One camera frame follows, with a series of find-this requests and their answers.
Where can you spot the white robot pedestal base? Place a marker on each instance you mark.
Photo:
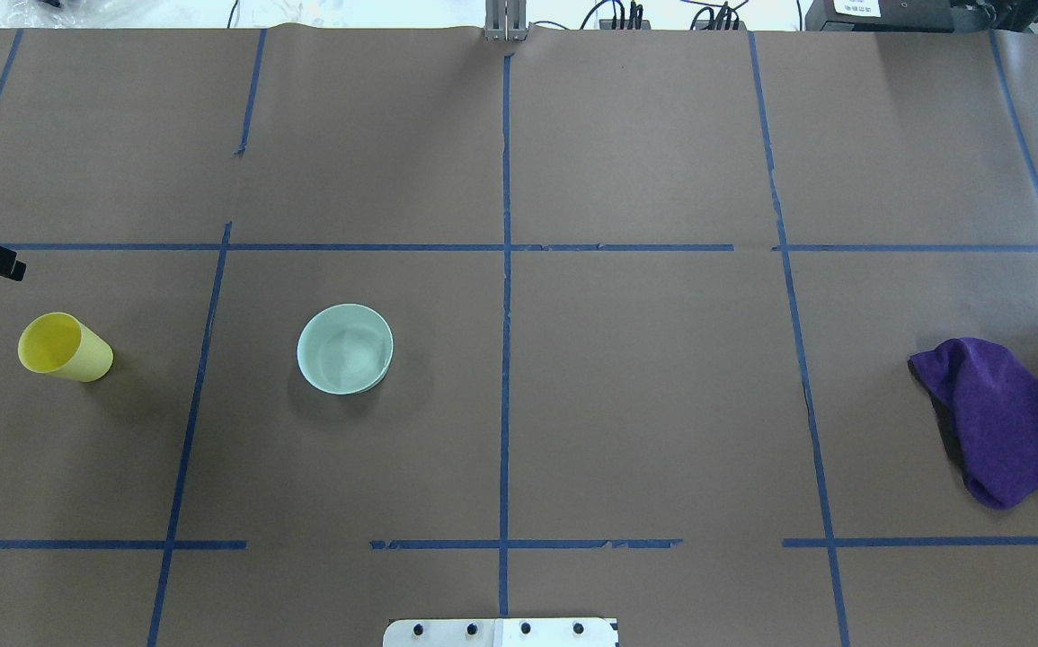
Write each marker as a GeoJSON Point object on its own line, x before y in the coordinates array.
{"type": "Point", "coordinates": [533, 631]}

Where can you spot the mint green bowl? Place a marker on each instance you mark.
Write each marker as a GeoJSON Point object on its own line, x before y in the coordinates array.
{"type": "Point", "coordinates": [345, 349]}

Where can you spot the yellow plastic cup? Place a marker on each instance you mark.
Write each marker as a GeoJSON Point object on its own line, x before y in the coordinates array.
{"type": "Point", "coordinates": [59, 345]}

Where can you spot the purple cloth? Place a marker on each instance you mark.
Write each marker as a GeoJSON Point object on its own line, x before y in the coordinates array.
{"type": "Point", "coordinates": [989, 401]}

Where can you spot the aluminium frame post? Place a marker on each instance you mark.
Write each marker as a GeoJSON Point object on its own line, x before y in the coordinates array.
{"type": "Point", "coordinates": [506, 20]}

